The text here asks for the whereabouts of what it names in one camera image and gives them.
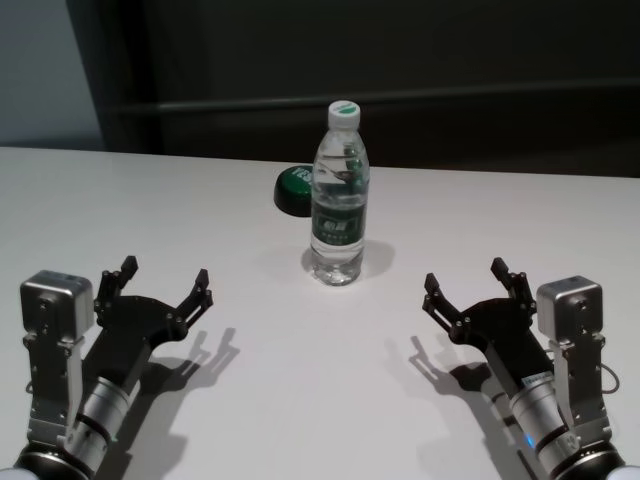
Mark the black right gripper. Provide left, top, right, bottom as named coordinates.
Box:
left=422, top=256, right=555, bottom=394

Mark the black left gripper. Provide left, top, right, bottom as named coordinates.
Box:
left=81, top=254, right=215, bottom=390

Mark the clear water bottle green label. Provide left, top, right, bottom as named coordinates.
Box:
left=309, top=100, right=372, bottom=287

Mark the green YES button black base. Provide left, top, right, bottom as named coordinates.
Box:
left=273, top=164, right=317, bottom=218

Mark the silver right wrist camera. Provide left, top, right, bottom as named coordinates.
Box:
left=535, top=274, right=612, bottom=439

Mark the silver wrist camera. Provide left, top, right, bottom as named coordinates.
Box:
left=19, top=269, right=96, bottom=447
left=535, top=274, right=612, bottom=439

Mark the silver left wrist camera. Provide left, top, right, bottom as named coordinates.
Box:
left=19, top=269, right=96, bottom=447

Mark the thin right wrist camera cable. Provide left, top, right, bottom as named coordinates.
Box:
left=599, top=362, right=621, bottom=396

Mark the grey horizontal wall rail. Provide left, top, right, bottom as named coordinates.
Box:
left=107, top=96, right=640, bottom=116

